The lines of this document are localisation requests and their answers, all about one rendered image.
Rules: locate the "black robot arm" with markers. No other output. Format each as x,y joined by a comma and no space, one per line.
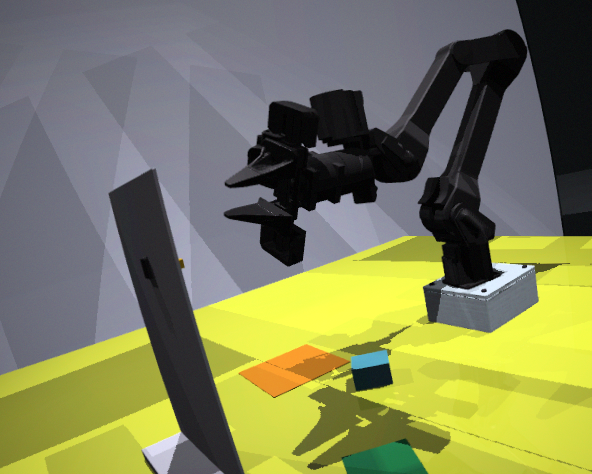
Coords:
450,203

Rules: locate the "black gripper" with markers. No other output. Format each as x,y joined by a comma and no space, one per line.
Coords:
304,179

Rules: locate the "orange flat square marker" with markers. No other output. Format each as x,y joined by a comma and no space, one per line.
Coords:
292,369

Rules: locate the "dark grey panel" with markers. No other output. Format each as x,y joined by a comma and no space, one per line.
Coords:
205,444

